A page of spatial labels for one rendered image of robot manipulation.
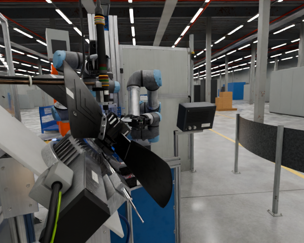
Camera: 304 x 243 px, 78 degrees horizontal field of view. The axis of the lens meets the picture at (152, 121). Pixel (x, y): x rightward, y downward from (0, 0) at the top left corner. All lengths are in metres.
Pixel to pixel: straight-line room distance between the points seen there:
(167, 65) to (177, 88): 0.39
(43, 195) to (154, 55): 2.58
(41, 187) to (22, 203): 0.30
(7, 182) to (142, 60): 2.35
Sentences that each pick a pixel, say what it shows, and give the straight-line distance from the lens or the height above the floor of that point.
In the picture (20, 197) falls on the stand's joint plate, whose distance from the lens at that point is 0.80.
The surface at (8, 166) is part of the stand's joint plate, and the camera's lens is 0.77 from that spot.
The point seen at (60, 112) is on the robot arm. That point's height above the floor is 1.21.
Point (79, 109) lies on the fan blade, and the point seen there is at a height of 1.30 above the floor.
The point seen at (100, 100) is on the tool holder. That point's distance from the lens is 0.85.
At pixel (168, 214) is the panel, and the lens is 1.64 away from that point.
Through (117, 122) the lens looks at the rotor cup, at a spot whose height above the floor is 1.23.
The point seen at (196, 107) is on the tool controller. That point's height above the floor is 1.23.
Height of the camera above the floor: 1.34
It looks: 9 degrees down
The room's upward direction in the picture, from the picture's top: 2 degrees counter-clockwise
